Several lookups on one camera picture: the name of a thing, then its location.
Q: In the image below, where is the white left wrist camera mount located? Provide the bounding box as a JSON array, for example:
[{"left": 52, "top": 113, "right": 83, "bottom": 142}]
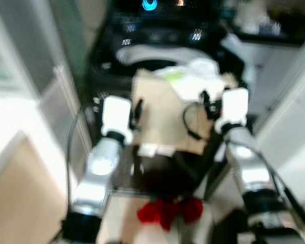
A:
[{"left": 100, "top": 95, "right": 133, "bottom": 137}]

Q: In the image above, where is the white paper label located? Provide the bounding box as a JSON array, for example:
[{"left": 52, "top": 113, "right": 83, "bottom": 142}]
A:
[
  {"left": 158, "top": 145, "right": 177, "bottom": 156},
  {"left": 140, "top": 145, "right": 158, "bottom": 157}
]

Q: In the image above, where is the black fabric hamper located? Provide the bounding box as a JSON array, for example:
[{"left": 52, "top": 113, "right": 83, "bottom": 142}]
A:
[{"left": 125, "top": 145, "right": 229, "bottom": 201}]

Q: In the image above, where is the white cabinet door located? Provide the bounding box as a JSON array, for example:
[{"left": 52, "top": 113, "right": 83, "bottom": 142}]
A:
[{"left": 254, "top": 30, "right": 305, "bottom": 204}]

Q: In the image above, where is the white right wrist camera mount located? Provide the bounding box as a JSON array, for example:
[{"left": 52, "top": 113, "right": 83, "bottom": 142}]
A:
[{"left": 220, "top": 88, "right": 250, "bottom": 130}]

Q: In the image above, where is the grey dryer appliance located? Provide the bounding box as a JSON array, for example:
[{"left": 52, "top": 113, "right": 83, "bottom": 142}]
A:
[{"left": 221, "top": 0, "right": 305, "bottom": 105}]

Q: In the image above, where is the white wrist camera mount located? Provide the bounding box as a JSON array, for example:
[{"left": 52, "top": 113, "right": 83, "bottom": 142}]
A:
[
  {"left": 100, "top": 95, "right": 133, "bottom": 137},
  {"left": 220, "top": 88, "right": 250, "bottom": 130}
]

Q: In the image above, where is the black washing machine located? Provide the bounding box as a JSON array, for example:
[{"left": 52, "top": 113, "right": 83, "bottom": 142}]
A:
[{"left": 86, "top": 0, "right": 251, "bottom": 105}]

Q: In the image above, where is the white folded cloth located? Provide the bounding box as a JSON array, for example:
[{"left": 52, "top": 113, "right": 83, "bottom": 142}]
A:
[{"left": 155, "top": 58, "right": 230, "bottom": 102}]

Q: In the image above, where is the grey sliding door panel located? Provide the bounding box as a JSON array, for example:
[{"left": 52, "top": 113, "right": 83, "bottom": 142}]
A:
[{"left": 0, "top": 0, "right": 95, "bottom": 168}]

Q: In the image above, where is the white bundle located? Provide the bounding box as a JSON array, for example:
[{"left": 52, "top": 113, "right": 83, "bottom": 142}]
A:
[{"left": 234, "top": 0, "right": 275, "bottom": 36}]

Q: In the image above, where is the red crumpled cloth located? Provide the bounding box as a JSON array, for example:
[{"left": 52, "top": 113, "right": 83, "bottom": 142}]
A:
[{"left": 137, "top": 196, "right": 204, "bottom": 231}]

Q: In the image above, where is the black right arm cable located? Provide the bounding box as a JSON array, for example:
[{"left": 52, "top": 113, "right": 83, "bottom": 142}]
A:
[{"left": 181, "top": 102, "right": 305, "bottom": 240}]

